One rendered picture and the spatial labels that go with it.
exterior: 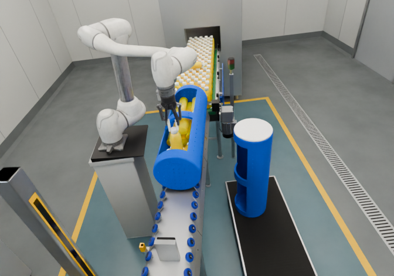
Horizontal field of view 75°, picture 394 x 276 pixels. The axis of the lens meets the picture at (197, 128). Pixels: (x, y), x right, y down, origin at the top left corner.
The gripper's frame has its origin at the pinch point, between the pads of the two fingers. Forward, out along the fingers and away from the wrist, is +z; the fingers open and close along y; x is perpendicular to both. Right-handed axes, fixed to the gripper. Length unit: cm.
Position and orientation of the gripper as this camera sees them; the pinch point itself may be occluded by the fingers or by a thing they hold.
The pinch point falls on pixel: (173, 125)
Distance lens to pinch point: 143.4
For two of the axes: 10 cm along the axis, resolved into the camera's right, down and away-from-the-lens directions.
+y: 9.9, -0.3, -1.1
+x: 0.7, -6.1, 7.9
